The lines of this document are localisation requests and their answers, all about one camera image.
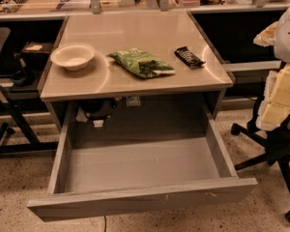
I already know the black snack bar wrapper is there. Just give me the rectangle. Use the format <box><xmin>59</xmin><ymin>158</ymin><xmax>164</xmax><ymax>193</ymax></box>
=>
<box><xmin>174</xmin><ymin>46</ymin><xmax>205</xmax><ymax>69</ymax></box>

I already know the white paper bowl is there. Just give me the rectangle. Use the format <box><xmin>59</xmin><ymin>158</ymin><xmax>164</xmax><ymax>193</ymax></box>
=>
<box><xmin>50</xmin><ymin>43</ymin><xmax>96</xmax><ymax>72</ymax></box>

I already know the black box under bench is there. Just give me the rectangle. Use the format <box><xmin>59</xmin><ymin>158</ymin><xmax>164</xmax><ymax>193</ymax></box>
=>
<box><xmin>20</xmin><ymin>42</ymin><xmax>53</xmax><ymax>71</ymax></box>

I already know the grey drawer cabinet desk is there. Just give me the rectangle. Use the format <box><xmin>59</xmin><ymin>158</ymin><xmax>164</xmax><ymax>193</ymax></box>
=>
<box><xmin>40</xmin><ymin>12</ymin><xmax>232</xmax><ymax>140</ymax></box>

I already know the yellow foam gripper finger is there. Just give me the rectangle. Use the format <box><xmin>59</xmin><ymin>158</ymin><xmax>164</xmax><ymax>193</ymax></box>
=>
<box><xmin>270</xmin><ymin>65</ymin><xmax>290</xmax><ymax>107</ymax></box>
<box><xmin>256</xmin><ymin>101</ymin><xmax>290</xmax><ymax>131</ymax></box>

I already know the black coiled tool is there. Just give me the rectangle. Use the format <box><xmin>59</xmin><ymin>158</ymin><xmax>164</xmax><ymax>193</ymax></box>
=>
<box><xmin>2</xmin><ymin>0</ymin><xmax>28</xmax><ymax>14</ymax></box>

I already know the green jalapeno chip bag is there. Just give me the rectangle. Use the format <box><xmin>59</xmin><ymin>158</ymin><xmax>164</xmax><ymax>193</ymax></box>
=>
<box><xmin>108</xmin><ymin>48</ymin><xmax>175</xmax><ymax>79</ymax></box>

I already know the grey open top drawer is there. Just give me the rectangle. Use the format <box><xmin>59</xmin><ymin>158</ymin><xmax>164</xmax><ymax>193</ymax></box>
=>
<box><xmin>28</xmin><ymin>106</ymin><xmax>257</xmax><ymax>221</ymax></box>

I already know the grey office chair left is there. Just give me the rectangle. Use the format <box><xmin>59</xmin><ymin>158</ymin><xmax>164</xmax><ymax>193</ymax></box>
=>
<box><xmin>0</xmin><ymin>27</ymin><xmax>58</xmax><ymax>154</ymax></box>

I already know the black office chair right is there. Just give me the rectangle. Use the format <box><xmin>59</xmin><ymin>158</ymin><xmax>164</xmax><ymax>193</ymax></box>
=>
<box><xmin>231</xmin><ymin>96</ymin><xmax>290</xmax><ymax>222</ymax></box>

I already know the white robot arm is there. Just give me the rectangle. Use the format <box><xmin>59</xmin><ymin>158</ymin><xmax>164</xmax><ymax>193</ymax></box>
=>
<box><xmin>253</xmin><ymin>6</ymin><xmax>290</xmax><ymax>131</ymax></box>

